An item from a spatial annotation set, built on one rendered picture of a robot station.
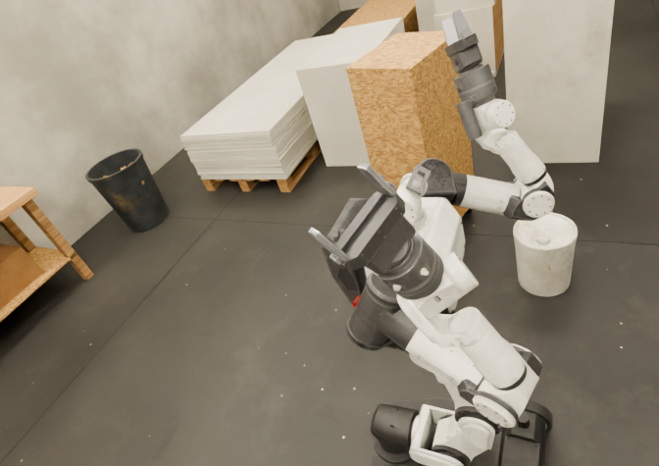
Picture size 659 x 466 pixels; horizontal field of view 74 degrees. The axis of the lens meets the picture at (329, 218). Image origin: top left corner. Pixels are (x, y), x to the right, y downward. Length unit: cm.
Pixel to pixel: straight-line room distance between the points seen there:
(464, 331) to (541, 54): 273
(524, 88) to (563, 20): 48
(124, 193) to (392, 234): 381
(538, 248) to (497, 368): 166
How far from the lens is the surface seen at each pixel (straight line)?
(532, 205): 126
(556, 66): 337
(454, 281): 71
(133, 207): 437
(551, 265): 252
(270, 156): 388
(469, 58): 115
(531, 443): 204
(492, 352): 80
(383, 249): 61
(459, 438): 176
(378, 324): 92
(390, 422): 192
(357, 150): 399
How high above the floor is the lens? 203
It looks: 35 degrees down
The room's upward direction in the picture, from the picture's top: 19 degrees counter-clockwise
